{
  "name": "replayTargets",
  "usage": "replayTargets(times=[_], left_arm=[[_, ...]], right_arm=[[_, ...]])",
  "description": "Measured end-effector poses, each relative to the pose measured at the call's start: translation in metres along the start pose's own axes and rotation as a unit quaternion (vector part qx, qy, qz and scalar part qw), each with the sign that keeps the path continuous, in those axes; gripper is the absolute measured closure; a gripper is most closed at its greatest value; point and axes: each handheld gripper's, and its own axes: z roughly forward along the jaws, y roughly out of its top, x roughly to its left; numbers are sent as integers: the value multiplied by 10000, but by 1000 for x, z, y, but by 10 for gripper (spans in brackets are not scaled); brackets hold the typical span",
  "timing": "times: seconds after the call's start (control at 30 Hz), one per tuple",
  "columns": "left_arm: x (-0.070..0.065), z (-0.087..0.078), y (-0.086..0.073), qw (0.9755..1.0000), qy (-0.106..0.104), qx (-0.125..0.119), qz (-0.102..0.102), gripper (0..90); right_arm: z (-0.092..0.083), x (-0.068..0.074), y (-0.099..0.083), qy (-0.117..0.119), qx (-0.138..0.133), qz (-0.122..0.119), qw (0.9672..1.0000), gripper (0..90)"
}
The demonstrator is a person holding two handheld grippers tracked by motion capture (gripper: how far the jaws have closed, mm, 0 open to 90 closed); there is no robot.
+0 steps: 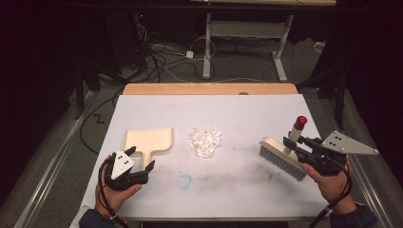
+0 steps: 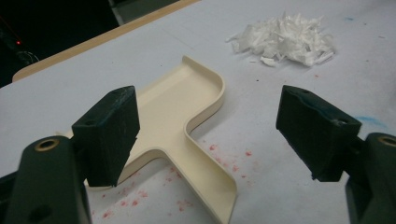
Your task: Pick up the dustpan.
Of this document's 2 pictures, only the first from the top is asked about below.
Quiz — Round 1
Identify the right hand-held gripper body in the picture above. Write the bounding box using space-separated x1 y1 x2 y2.
296 130 380 178

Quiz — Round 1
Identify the cream dustpan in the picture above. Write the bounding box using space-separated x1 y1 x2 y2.
122 126 175 172

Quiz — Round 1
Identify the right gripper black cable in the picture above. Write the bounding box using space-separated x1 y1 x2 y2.
308 161 355 228

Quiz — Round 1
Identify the white metal desk frame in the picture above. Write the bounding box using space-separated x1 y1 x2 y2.
201 11 295 84

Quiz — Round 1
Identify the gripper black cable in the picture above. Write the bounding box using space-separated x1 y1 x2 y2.
97 157 130 228
308 161 355 228

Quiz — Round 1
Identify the white table mat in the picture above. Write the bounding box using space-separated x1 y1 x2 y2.
80 93 329 219

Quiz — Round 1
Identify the person's left hand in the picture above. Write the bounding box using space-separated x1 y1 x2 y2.
94 154 143 217

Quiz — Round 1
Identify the pile of white paper scraps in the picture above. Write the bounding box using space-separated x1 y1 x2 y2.
188 127 224 159

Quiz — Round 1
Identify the tangle of floor cables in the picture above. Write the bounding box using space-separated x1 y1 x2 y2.
134 23 220 84

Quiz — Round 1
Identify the metal floor rail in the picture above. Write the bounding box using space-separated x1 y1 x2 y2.
317 94 397 228
13 89 98 228

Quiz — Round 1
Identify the black floor cable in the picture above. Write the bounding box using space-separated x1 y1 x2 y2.
78 89 125 157

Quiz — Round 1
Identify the wooden table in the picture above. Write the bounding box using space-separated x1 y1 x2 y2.
121 82 317 222

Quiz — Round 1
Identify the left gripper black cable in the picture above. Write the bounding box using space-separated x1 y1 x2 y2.
97 157 130 228

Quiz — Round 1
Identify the black stand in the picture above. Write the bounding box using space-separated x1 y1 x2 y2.
73 60 103 121

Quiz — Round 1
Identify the cream brush with red-capped handle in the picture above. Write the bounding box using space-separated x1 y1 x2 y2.
259 115 309 182

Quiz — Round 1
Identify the person's right hand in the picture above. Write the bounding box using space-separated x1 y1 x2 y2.
300 154 358 217

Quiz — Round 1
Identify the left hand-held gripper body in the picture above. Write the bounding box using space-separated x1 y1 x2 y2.
104 150 150 192

